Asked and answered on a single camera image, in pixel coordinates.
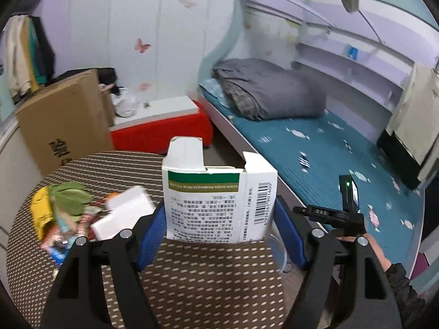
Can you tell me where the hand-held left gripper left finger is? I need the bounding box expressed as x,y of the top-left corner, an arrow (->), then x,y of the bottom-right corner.
41,200 -> 168,329

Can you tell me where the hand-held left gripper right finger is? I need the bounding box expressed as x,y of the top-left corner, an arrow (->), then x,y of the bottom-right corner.
274,195 -> 402,329

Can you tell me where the white medicine box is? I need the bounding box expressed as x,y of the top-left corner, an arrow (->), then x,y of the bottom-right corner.
161,136 -> 278,244

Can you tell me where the person's right forearm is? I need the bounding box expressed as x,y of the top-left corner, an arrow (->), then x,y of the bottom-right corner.
384,263 -> 426,329

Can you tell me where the person's right hand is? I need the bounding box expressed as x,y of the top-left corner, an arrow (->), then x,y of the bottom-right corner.
338,233 -> 392,272

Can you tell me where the white foam block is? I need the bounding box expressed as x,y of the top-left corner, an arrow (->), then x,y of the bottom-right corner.
90,209 -> 151,241
105,186 -> 156,220

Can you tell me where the teal patterned bed sheet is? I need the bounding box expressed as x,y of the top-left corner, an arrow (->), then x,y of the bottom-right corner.
199,79 -> 426,275

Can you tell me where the round patterned table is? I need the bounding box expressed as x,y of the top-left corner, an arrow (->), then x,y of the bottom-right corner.
6,151 -> 285,329

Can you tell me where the black cloth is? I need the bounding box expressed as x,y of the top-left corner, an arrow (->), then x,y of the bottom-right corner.
376,128 -> 424,190

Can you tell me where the red snack wrapper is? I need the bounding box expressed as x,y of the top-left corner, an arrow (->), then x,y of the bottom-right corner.
41,206 -> 103,247

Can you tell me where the green leaf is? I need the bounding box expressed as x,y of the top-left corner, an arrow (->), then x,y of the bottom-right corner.
48,182 -> 94,217

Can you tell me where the blue packet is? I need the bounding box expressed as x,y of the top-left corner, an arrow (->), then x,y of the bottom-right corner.
50,242 -> 74,268

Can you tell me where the red storage bench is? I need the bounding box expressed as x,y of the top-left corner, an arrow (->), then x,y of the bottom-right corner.
109,95 -> 214,153

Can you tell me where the yellow packet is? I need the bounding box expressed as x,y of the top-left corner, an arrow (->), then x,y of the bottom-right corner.
30,187 -> 60,240

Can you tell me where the grey folded quilt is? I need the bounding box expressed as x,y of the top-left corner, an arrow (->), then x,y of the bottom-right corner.
213,58 -> 327,121

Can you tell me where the white plastic bag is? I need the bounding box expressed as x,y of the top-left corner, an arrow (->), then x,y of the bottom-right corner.
112,87 -> 139,119

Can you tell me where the large cardboard box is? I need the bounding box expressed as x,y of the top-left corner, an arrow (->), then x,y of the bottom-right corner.
15,69 -> 115,177

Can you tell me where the blue striped pillow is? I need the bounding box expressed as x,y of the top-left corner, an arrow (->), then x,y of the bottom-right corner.
199,78 -> 237,120

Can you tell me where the black bag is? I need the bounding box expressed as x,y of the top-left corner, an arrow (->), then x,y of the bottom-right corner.
51,68 -> 120,93

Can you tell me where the beige clamp lamp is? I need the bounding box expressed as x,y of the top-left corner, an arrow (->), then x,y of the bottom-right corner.
338,0 -> 386,45

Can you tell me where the teal hanging garment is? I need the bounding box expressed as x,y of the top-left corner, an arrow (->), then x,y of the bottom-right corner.
29,19 -> 49,86

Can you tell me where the dark hanging garment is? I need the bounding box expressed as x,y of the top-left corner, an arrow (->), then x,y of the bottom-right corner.
34,17 -> 56,83

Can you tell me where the beige hanging garment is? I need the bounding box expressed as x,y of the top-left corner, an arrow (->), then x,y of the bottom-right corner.
3,15 -> 33,98

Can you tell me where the white wall shelf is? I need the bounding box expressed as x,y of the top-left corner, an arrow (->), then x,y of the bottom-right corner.
291,24 -> 415,117

